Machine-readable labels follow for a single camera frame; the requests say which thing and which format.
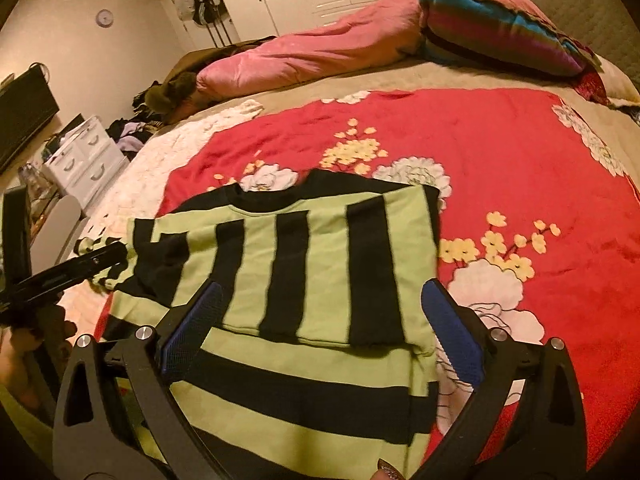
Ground cream quilted bedspread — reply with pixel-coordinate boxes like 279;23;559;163
50;100;266;321

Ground beige bed sheet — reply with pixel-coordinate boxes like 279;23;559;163
165;52;640;126

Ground pile of dark clothes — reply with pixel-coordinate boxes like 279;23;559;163
106;115;166;161

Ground clutter of small toiletries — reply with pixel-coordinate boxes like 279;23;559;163
20;130;66;196

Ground pink quilt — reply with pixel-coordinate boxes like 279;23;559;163
195;0;431;106

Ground black television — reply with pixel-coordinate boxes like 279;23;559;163
0;62;61;173

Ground person's left hand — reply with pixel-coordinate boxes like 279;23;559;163
0;305;78;411

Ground person's right hand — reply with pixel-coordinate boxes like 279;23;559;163
375;457;404;480

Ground hanging bags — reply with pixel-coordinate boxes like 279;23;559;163
177;0;226;26

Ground grey quilted headboard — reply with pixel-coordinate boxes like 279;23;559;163
477;0;640;86

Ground dark red cloth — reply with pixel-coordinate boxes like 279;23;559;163
574;71;610;107

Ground multicolour striped blanket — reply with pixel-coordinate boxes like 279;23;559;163
416;0;601;78

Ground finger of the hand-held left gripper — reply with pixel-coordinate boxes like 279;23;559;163
0;185;33;288
7;241;130;308

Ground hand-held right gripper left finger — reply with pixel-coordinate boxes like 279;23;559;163
52;280;226;480

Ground red floral blanket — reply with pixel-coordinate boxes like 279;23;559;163
95;87;640;471

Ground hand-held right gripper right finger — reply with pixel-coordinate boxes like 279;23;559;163
415;279;590;480

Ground white rounded panel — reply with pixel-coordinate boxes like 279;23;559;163
30;195;88;266

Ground green black striped sweater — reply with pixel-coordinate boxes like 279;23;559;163
75;169;443;480

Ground white drawer chest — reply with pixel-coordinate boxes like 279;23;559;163
42;115;131;211

